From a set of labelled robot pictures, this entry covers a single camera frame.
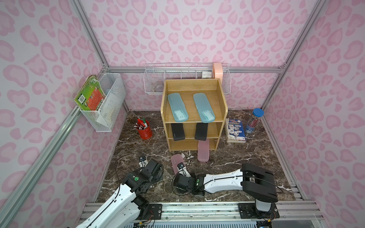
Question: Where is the pink tape roll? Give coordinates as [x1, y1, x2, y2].
[212, 62, 223, 83]

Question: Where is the white paper sheet in basket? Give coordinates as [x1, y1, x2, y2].
[97, 92, 122, 130]

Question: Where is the green red booklet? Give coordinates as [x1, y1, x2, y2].
[74, 75, 106, 111]

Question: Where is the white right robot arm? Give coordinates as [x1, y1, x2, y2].
[172, 163, 278, 212]

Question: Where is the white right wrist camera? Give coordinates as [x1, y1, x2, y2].
[177, 162, 191, 177]

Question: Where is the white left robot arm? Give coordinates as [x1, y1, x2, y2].
[78, 160, 163, 228]

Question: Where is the blue illustrated book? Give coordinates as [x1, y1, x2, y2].
[225, 118, 246, 143]

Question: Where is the white wire side basket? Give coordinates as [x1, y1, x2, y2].
[74, 73, 126, 132]

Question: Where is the red pen cup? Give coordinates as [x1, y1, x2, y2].
[134, 118, 153, 140]

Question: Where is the teal pencil case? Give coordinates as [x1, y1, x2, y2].
[168, 93, 189, 123]
[193, 93, 215, 123]

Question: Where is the pink pencil case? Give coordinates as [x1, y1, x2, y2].
[171, 154, 186, 174]
[197, 138, 210, 162]

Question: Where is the white wire back basket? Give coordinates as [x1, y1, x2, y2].
[143, 63, 232, 96]

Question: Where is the wooden three-tier shelf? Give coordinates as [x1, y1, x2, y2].
[161, 79, 228, 152]

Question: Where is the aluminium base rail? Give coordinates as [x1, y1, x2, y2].
[76, 183, 323, 228]

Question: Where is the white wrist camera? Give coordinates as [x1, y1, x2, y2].
[177, 162, 191, 177]
[139, 156, 148, 168]

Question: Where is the blue-capped pencil tube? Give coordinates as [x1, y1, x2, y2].
[245, 108, 264, 134]

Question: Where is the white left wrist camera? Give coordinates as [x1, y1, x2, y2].
[139, 156, 148, 168]

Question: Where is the small white box in basket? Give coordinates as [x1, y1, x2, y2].
[202, 71, 213, 78]

